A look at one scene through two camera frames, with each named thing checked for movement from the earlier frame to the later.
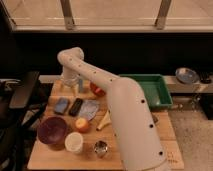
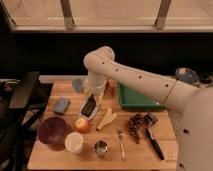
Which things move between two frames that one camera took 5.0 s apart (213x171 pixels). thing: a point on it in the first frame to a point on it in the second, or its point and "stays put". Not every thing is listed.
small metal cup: [100, 148] stays put
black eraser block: [76, 107] to [89, 106]
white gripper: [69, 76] to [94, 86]
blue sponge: [61, 105] stays put
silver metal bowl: [187, 75] stays put
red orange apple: [82, 125] stays put
